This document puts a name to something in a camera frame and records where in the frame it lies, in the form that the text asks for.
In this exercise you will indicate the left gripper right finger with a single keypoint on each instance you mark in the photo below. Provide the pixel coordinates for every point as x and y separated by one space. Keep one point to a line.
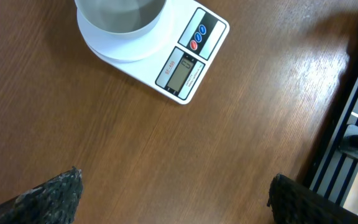
293 203

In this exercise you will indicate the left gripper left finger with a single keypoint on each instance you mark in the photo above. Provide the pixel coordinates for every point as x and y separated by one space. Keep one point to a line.
54 201

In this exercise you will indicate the white digital kitchen scale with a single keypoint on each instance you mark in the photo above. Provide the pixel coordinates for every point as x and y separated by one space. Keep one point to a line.
173 57

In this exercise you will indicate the white round bowl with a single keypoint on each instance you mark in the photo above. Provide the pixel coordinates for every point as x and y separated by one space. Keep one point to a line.
122 18

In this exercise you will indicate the aluminium frame rail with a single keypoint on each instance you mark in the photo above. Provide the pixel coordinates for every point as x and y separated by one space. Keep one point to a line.
333 172

